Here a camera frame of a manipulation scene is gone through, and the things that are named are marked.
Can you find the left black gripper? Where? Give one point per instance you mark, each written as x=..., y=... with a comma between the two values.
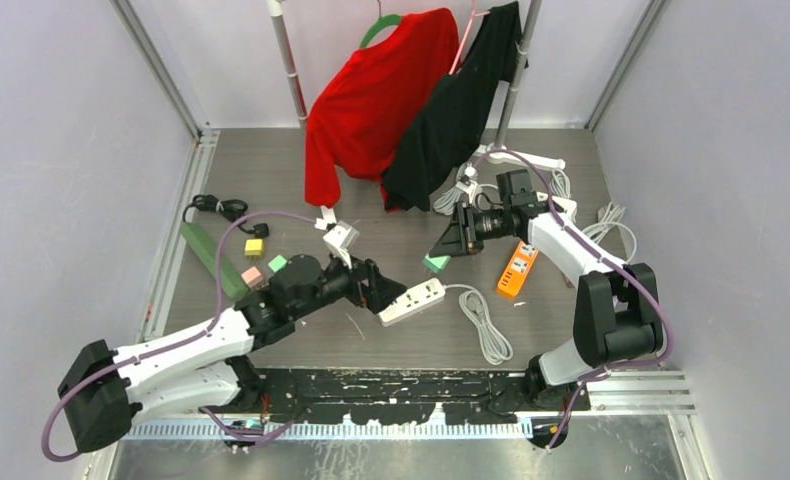
x=378, y=292

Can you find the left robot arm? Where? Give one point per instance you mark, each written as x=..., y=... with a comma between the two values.
x=107, y=391

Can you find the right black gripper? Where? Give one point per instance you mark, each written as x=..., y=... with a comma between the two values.
x=461, y=238

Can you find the black shirt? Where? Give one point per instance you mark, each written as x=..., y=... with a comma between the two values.
x=449, y=127

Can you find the pink plug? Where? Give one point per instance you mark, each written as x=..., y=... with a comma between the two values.
x=253, y=277

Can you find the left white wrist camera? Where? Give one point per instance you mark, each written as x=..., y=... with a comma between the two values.
x=338, y=238

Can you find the white power strip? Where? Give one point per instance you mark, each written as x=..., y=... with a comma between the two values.
x=569, y=207
x=413, y=301

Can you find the red shirt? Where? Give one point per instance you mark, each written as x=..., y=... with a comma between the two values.
x=357, y=121

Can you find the clothes rack right pole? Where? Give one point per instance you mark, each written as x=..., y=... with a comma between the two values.
x=496, y=152

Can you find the pink hanger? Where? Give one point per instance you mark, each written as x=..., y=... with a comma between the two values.
x=474, y=14

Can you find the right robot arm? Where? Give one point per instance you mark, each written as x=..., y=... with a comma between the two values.
x=617, y=316

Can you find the orange power strip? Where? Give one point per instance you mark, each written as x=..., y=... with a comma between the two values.
x=516, y=271

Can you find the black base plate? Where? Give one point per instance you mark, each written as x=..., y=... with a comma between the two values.
x=398, y=397

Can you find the green hanger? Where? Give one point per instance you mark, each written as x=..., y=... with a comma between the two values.
x=383, y=22

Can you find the clothes rack pole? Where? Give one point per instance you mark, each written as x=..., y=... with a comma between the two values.
x=276, y=14
x=496, y=152

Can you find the green power strip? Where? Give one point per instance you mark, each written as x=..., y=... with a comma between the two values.
x=205, y=247

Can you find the yellow plug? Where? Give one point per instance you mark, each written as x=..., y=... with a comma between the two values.
x=254, y=248

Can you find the clothes rack left pole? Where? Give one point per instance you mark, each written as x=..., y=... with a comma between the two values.
x=276, y=14

